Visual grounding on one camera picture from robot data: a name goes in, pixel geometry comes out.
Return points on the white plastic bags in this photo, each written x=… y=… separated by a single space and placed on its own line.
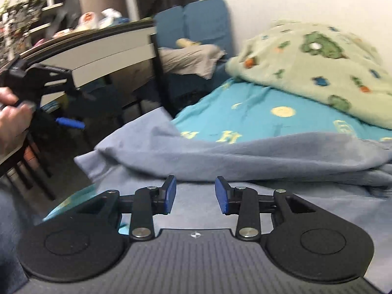
x=99 y=18

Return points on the person's leg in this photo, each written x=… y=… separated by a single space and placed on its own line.
x=9 y=232

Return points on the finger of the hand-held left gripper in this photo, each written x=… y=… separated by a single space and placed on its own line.
x=71 y=123

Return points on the teal printed bed sheet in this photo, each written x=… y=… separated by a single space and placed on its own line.
x=242 y=113

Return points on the white desk with dark top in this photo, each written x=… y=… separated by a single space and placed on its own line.
x=101 y=58

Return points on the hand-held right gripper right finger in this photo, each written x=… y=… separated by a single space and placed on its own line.
x=222 y=197

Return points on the person's left hand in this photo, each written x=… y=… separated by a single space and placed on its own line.
x=12 y=125

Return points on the grey-blue garment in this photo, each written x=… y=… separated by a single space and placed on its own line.
x=214 y=162

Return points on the black wooden chair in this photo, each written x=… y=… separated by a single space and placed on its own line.
x=33 y=159

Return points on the white shelf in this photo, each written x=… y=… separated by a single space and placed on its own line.
x=55 y=4

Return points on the green printed blanket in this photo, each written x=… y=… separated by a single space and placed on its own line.
x=321 y=64

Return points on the patterned hanging cloth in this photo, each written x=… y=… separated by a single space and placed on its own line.
x=17 y=15

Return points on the blue padded chair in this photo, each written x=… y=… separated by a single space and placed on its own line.
x=202 y=18

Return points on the beige cloth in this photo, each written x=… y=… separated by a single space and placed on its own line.
x=190 y=59

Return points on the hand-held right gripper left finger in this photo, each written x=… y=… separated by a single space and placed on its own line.
x=171 y=194

